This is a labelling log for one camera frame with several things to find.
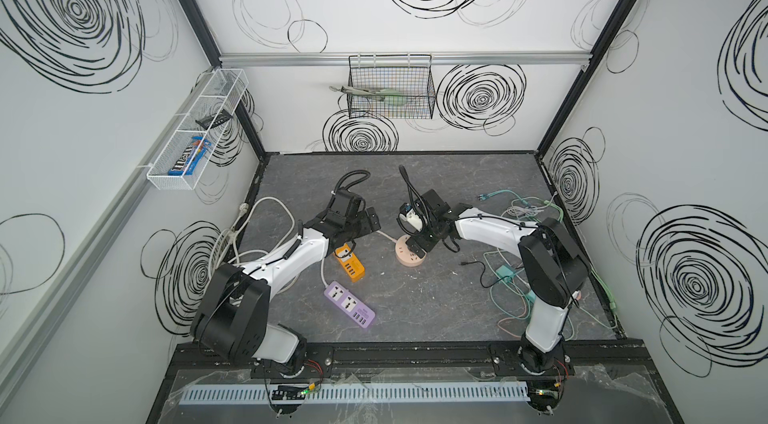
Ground round pink power strip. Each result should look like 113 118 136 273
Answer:
395 235 425 268

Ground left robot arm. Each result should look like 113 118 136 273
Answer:
190 189 381 366

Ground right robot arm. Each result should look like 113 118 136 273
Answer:
398 190 590 375

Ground orange power strip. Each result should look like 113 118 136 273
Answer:
334 243 365 283

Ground purple power strip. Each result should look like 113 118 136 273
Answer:
324 281 376 329

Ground metal tongs in basket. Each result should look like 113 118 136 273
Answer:
329 86 408 106

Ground black remote control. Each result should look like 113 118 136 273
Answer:
195 109 232 130

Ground blue candy packet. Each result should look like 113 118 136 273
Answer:
167 136 210 176

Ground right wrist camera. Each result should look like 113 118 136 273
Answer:
398 203 423 232

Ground black cable with plug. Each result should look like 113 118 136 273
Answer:
460 260 523 291

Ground white power cords bundle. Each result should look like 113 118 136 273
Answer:
206 196 337 281

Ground black wire wall basket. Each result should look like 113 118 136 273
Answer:
344 53 437 120

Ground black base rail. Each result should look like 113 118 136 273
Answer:
166 339 652 378

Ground white wire wall basket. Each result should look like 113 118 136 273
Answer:
146 68 248 191

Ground grey slotted cable duct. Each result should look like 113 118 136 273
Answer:
179 382 530 405

